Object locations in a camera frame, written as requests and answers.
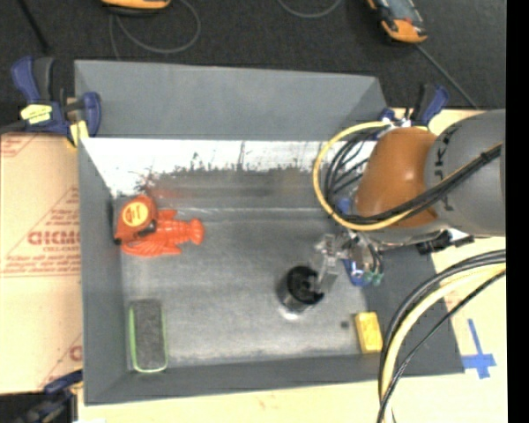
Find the yellow sponge block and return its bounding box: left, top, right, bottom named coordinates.
left=354, top=311, right=384, bottom=354

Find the brown cardboard board, red print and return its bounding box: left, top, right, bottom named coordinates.
left=0, top=131, right=85, bottom=397

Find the black cup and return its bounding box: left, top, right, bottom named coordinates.
left=276, top=264, right=326, bottom=322

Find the grey sponge with green edge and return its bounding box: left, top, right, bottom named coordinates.
left=127, top=299, right=169, bottom=374

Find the orange tape measure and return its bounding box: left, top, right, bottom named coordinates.
left=113, top=195, right=160, bottom=245

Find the grey metal bin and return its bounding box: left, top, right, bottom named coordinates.
left=73, top=59, right=465, bottom=405

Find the black cylinder on white bracket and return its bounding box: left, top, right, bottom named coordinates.
left=416, top=229, right=475, bottom=256

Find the red toy lobster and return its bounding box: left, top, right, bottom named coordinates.
left=121, top=209, right=205, bottom=257

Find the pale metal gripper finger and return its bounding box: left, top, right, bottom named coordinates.
left=314, top=234, right=339, bottom=269
left=319, top=265, right=339, bottom=292

